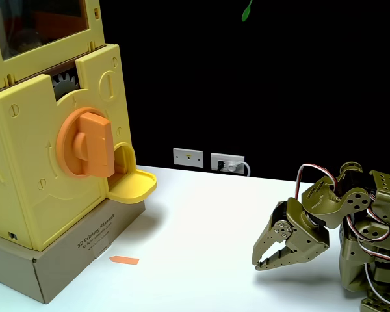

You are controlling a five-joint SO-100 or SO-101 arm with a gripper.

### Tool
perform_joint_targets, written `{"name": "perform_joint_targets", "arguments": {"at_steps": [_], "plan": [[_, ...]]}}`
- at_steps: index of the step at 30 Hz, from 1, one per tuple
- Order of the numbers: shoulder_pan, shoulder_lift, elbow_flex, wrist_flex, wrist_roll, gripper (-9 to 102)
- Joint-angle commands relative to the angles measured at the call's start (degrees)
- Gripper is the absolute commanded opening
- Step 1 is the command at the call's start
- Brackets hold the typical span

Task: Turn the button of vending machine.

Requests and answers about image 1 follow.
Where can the yellow dispensing tray flap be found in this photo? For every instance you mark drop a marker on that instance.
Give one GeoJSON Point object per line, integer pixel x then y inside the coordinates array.
{"type": "Point", "coordinates": [133, 187]}

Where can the orange round turning knob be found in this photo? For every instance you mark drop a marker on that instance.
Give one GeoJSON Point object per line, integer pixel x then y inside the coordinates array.
{"type": "Point", "coordinates": [94, 146]}

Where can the white wall socket plate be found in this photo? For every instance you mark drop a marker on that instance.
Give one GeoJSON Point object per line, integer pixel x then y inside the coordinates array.
{"type": "Point", "coordinates": [216, 157]}

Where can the yellow toy vending machine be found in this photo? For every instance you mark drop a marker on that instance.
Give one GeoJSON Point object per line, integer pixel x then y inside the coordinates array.
{"type": "Point", "coordinates": [22, 136]}

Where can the orange paper arrow marker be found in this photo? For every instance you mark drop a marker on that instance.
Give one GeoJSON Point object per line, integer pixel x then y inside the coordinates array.
{"type": "Point", "coordinates": [125, 260]}

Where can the brown cardboard box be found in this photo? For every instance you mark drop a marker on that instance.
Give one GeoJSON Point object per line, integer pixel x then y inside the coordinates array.
{"type": "Point", "coordinates": [61, 260]}

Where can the grey plastic gear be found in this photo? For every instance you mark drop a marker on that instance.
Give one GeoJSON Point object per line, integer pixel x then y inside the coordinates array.
{"type": "Point", "coordinates": [63, 85]}

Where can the green leaf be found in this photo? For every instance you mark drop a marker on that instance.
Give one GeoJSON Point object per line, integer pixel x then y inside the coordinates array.
{"type": "Point", "coordinates": [246, 13]}

